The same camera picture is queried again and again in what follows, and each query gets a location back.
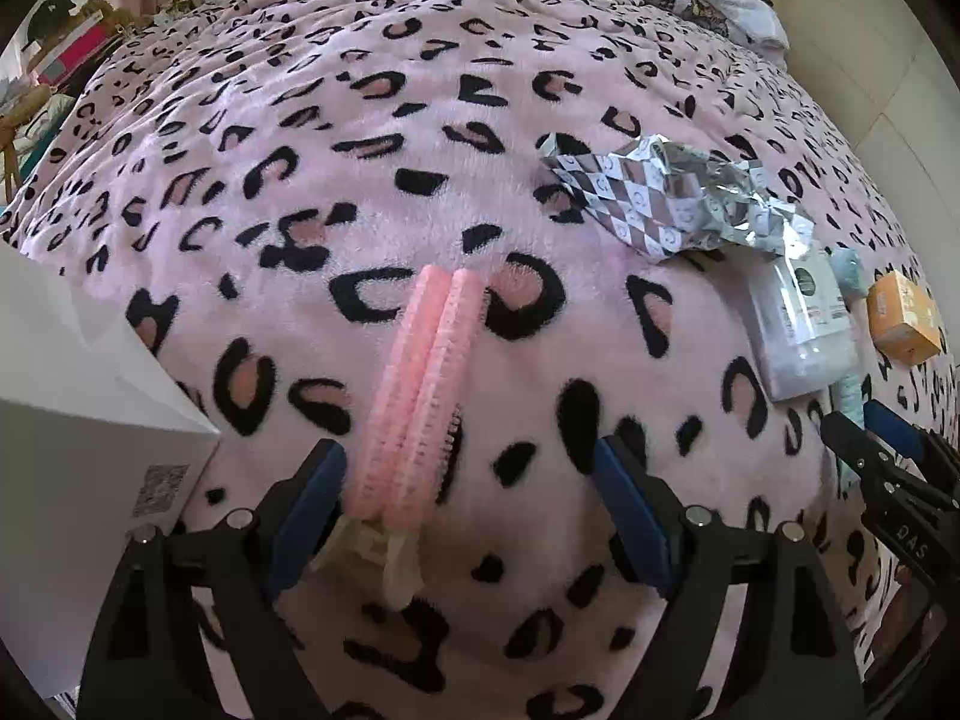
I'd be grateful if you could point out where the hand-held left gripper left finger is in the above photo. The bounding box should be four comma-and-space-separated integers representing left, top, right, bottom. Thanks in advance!
75, 439, 350, 720

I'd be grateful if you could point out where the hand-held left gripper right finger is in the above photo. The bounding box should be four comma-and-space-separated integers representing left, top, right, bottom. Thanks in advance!
592, 435, 867, 720

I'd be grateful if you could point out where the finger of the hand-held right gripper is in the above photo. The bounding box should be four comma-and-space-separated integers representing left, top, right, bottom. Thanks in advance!
820, 411, 905, 496
862, 399, 960, 485

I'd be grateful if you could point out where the pale teal tube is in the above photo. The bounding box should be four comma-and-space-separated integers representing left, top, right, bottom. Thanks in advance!
829, 367, 863, 496

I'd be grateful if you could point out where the orange carton box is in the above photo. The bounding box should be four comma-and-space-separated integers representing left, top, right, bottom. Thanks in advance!
866, 270, 942, 365

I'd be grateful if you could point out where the clear cotton swab pack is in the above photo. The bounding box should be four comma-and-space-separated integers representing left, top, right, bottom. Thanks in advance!
746, 244, 860, 402

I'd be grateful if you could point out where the pink hair roller clip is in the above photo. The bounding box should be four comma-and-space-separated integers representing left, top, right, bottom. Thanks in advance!
315, 264, 488, 608

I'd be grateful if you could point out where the small grey blue pouch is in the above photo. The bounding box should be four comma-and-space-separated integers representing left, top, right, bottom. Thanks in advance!
829, 247, 863, 293

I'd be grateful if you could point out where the white cardboard box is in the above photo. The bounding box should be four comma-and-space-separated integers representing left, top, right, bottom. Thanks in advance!
0, 240, 222, 691

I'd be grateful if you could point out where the silver foil bag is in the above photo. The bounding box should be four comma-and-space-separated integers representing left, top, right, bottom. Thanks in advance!
536, 131, 818, 263

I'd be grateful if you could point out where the cream wardrobe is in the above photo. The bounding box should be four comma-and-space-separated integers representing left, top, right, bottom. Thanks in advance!
780, 0, 960, 256

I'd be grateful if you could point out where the pink leopard print blanket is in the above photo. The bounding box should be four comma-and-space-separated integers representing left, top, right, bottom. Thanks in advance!
0, 0, 960, 720

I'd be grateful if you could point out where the pile of clothes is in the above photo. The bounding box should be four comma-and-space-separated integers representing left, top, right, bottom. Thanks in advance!
0, 79, 80, 155

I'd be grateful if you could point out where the pink shoebox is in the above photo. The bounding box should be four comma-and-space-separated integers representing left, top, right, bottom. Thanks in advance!
37, 22, 121, 83

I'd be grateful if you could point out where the brown plush toy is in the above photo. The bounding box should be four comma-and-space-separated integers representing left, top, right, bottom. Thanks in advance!
79, 0, 132, 31

